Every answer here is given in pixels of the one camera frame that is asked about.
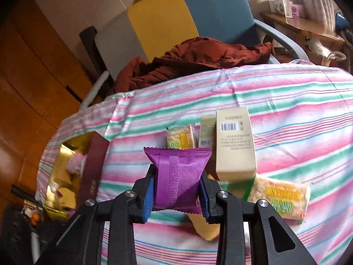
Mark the wooden side shelf with boxes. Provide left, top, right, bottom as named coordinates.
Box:
left=261, top=11, right=345, bottom=61

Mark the small gold green carton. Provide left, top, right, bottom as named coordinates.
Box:
left=199, top=115, right=217, bottom=150

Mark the purple snack packet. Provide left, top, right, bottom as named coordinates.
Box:
left=143, top=147, right=213, bottom=216

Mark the grey yellow blue chair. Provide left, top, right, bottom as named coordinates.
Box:
left=80, top=0, right=309, bottom=105

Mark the gold box with maroon sides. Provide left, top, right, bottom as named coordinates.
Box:
left=43, top=131, right=111, bottom=221

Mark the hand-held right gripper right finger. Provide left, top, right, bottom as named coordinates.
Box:
left=200, top=171, right=317, bottom=265

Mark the small pink carton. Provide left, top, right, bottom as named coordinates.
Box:
left=289, top=2, right=305, bottom=18

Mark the pink patterned curtain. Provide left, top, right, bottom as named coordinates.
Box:
left=295, top=0, right=340, bottom=31

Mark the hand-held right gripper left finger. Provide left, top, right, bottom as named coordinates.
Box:
left=36, top=166, right=156, bottom=265

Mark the red-brown jacket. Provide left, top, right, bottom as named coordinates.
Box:
left=113, top=37, right=272, bottom=94

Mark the pink white snack packet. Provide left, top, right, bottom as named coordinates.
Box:
left=66, top=152, right=87, bottom=174

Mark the striped bed sheet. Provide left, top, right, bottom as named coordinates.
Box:
left=37, top=59, right=353, bottom=265

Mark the green yellow cracker packet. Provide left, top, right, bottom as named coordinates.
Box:
left=247, top=175, right=311, bottom=221
left=165, top=124, right=196, bottom=150

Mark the glass side table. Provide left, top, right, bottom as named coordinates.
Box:
left=0, top=185, right=69, bottom=265

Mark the white plastic bag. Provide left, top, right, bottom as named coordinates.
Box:
left=306, top=37, right=346, bottom=67

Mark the wooden wardrobe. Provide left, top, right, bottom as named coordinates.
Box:
left=0, top=0, right=94, bottom=199

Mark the yellow snack packet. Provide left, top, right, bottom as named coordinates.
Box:
left=188, top=212, right=221, bottom=242

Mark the beige barcode carton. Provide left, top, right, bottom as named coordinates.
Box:
left=215, top=107, right=257, bottom=181

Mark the white carton on desk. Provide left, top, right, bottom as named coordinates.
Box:
left=269, top=0, right=293, bottom=17

